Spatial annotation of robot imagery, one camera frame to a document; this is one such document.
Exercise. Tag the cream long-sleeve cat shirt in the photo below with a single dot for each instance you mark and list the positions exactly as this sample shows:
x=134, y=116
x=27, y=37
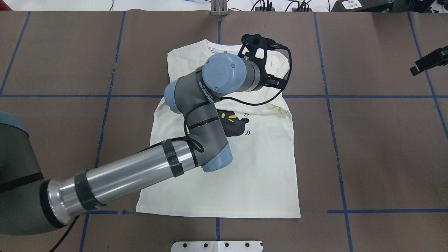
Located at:
x=261, y=180

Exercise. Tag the grey usb hub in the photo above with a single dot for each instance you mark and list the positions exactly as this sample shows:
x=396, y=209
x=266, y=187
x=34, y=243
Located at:
x=302, y=6
x=263, y=6

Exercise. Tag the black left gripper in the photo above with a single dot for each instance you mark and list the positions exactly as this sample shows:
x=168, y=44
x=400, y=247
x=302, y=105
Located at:
x=265, y=76

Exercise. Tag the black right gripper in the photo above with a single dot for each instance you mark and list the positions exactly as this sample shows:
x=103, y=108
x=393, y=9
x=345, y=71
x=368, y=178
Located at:
x=427, y=61

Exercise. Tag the near grey USB hub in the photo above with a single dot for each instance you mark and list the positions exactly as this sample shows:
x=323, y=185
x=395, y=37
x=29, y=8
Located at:
x=302, y=6

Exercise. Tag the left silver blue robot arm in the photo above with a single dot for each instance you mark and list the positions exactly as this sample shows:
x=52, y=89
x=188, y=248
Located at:
x=32, y=204

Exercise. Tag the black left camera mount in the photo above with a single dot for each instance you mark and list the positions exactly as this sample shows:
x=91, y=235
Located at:
x=254, y=49

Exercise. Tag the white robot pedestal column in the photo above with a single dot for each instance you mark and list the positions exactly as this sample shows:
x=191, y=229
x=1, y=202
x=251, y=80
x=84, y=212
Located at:
x=218, y=246

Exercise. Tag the black box white label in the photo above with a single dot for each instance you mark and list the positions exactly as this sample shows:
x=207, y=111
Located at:
x=362, y=6

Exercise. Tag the aluminium frame post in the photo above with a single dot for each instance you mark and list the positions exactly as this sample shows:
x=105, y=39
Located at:
x=219, y=7

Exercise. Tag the far grey USB hub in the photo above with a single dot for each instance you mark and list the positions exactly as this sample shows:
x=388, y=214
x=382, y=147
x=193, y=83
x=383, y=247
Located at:
x=263, y=6

